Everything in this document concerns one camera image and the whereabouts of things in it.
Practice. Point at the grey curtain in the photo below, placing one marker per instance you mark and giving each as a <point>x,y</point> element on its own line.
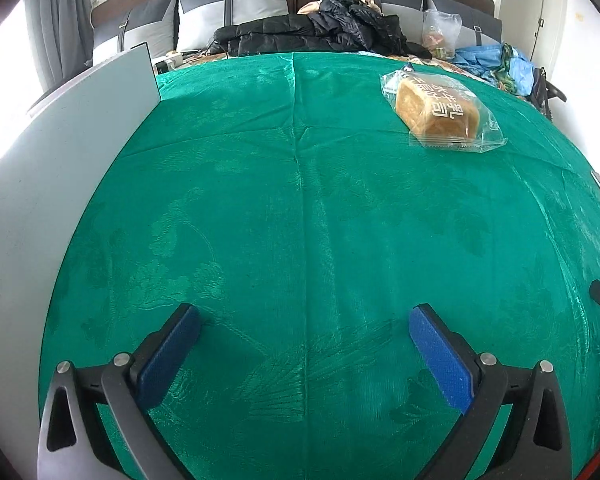
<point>60,15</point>

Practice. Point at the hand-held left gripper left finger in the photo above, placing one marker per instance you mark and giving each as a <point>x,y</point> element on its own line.
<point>167,360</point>

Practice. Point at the black puffer jacket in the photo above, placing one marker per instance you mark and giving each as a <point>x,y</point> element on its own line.
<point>330,27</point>

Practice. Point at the black bag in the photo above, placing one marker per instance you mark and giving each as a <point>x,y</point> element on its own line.
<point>545,92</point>

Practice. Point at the blue cloth bundle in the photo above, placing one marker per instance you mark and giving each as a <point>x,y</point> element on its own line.
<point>475,57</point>

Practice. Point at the small white device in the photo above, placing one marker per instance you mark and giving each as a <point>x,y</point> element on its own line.
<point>167,62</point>

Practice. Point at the clear plastic bag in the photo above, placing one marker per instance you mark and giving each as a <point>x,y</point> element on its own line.
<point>440,32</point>

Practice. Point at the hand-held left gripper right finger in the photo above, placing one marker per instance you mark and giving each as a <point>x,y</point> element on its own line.
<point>440,355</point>

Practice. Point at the green tablecloth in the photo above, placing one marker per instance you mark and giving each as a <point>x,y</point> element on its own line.
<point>305,210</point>

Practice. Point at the bread loaf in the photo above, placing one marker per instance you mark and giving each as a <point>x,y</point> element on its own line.
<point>437,107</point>

